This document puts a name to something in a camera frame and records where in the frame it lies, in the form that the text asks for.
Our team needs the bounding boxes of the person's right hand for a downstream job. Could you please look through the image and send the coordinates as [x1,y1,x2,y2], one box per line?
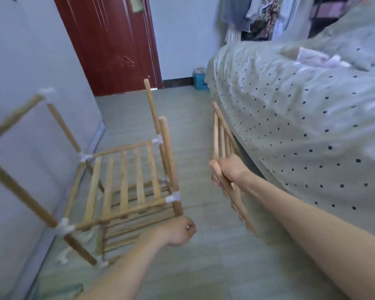
[209,154,253,190]

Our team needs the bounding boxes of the person's left hand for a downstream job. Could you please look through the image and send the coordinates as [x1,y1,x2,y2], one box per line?
[158,216,197,247]

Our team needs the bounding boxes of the wooden slatted shelf panel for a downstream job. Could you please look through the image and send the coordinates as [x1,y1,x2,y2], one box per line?
[211,102,260,238]

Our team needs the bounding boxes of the wooden rack frame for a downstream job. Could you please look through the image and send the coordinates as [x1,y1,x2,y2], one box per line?
[0,79,184,270]

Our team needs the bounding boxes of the person's left forearm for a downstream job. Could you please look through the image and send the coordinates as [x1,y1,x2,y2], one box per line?
[77,229,173,300]

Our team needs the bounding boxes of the person's right forearm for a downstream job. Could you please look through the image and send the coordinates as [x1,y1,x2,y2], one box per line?
[237,172,375,300]

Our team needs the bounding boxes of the blue plastic box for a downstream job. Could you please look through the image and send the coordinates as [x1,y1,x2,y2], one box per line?
[192,68,211,91]

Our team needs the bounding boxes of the dotted pale green bed cover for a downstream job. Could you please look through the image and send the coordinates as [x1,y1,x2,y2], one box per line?
[204,0,375,245]

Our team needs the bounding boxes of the white crumpled cloth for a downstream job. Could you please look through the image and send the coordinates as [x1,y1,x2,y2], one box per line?
[295,47,352,69]

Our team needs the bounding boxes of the hanging clothes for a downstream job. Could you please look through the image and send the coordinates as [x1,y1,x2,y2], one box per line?
[218,0,314,45]

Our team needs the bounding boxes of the red-brown wooden door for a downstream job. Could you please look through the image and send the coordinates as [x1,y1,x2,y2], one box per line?
[52,0,164,97]

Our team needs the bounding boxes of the dark metal shelf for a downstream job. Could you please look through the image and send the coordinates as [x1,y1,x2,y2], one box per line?
[307,0,373,38]

